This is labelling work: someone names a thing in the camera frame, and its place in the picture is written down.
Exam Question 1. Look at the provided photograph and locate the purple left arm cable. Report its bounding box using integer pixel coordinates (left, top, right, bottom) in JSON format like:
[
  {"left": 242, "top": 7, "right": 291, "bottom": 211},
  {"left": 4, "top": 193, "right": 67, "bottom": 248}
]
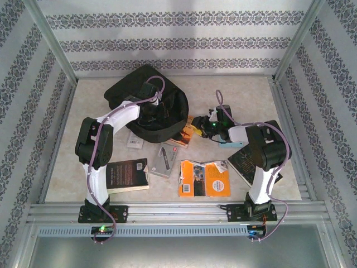
[{"left": 86, "top": 75, "right": 166, "bottom": 246}]

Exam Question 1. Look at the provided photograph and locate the brown orange paperback book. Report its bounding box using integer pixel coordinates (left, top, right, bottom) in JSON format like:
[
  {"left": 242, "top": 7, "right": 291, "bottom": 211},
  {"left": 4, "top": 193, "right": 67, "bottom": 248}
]
[{"left": 170, "top": 114, "right": 196, "bottom": 149}]

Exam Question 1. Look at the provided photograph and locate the aluminium back rail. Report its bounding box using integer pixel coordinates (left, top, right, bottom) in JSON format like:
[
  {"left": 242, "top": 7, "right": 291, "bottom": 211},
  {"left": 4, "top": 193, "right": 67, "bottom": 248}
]
[{"left": 74, "top": 73, "right": 277, "bottom": 79}]

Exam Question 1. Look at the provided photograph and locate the aluminium frame post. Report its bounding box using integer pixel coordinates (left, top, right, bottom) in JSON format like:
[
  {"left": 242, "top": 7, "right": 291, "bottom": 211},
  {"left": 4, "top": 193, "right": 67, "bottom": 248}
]
[
  {"left": 22, "top": 0, "right": 78, "bottom": 83},
  {"left": 274, "top": 0, "right": 326, "bottom": 83}
]

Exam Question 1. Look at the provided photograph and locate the left controller board with LED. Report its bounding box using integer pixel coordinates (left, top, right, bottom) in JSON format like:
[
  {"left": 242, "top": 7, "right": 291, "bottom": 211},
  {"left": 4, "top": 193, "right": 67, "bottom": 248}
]
[{"left": 91, "top": 226, "right": 115, "bottom": 235}]

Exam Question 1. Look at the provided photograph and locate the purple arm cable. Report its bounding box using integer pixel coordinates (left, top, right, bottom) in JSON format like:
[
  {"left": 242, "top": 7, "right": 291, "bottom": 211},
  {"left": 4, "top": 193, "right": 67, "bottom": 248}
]
[
  {"left": 215, "top": 89, "right": 291, "bottom": 243},
  {"left": 86, "top": 75, "right": 166, "bottom": 246}
]

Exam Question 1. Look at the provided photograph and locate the aluminium mounting rail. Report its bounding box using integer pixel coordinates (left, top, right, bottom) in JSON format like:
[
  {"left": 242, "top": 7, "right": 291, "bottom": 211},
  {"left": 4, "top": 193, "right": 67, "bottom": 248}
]
[{"left": 26, "top": 202, "right": 329, "bottom": 224}]

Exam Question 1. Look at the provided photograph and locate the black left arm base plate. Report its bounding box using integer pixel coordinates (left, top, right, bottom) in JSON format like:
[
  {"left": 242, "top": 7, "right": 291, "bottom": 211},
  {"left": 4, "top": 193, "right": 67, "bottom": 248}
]
[{"left": 78, "top": 205, "right": 129, "bottom": 224}]

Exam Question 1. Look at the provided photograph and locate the grey metal panel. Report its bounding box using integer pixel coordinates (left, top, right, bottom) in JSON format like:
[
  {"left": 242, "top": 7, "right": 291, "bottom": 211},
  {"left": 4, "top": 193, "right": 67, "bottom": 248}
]
[{"left": 26, "top": 236, "right": 340, "bottom": 268}]

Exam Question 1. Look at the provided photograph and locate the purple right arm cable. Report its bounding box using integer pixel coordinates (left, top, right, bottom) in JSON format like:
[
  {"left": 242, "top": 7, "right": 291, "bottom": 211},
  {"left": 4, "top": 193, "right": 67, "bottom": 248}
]
[{"left": 215, "top": 89, "right": 291, "bottom": 243}]

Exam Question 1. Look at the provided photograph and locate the grey pen box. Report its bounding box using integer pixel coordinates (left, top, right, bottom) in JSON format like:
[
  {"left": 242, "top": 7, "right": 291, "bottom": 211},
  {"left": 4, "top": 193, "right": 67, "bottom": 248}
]
[{"left": 149, "top": 142, "right": 179, "bottom": 179}]

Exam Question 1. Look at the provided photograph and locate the clear plastic stationery package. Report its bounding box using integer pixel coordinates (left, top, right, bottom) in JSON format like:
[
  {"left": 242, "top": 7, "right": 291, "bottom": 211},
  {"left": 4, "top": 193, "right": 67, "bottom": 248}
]
[{"left": 127, "top": 131, "right": 144, "bottom": 149}]

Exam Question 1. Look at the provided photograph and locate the grey slotted cable duct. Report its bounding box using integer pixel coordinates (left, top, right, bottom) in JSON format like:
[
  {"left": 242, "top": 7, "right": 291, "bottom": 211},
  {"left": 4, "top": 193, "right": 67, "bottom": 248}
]
[{"left": 37, "top": 224, "right": 321, "bottom": 237}]

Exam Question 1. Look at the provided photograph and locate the aluminium side rail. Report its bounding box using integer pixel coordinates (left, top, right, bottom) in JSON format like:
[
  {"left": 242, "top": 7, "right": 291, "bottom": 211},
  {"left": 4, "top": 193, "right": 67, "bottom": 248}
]
[
  {"left": 268, "top": 77, "right": 318, "bottom": 201},
  {"left": 38, "top": 80, "right": 78, "bottom": 203}
]

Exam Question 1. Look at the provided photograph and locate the black backpack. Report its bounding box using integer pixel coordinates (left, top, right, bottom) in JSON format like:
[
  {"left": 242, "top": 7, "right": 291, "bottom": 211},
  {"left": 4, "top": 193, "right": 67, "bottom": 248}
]
[{"left": 103, "top": 64, "right": 189, "bottom": 143}]

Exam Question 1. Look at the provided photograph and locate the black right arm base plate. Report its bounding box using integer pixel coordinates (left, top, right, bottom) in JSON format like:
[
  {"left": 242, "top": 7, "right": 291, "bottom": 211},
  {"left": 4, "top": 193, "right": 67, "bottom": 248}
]
[{"left": 226, "top": 203, "right": 277, "bottom": 223}]

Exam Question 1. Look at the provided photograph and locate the black book with gold print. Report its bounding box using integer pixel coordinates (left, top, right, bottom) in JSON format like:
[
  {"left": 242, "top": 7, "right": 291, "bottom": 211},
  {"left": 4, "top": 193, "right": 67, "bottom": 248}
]
[{"left": 227, "top": 145, "right": 283, "bottom": 187}]

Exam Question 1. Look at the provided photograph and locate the black paperback book with barcode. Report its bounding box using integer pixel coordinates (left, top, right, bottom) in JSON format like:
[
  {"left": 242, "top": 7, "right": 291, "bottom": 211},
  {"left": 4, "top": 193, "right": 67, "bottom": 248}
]
[{"left": 105, "top": 158, "right": 151, "bottom": 195}]

